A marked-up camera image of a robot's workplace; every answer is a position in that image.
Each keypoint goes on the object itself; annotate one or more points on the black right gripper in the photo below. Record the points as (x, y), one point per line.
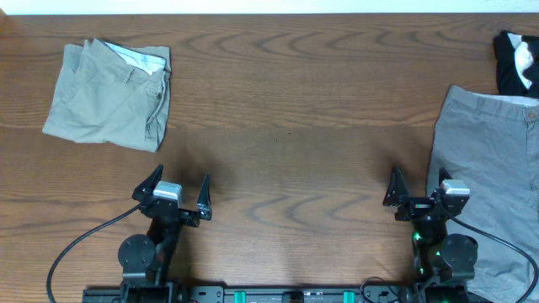
(415, 206)

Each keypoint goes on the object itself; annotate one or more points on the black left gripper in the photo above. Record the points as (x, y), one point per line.
(205, 212)

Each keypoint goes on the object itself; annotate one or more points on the grey shorts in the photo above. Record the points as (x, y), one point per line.
(490, 142)

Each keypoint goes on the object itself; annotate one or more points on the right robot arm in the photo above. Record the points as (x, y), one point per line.
(443, 262)

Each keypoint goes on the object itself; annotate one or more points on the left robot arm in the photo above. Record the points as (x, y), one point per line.
(146, 258)

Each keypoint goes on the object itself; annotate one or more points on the folded khaki shorts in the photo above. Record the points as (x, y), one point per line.
(112, 93)

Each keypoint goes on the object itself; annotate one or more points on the black and white garment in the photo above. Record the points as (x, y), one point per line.
(517, 64)

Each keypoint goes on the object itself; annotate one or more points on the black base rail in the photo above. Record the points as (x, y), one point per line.
(370, 292)

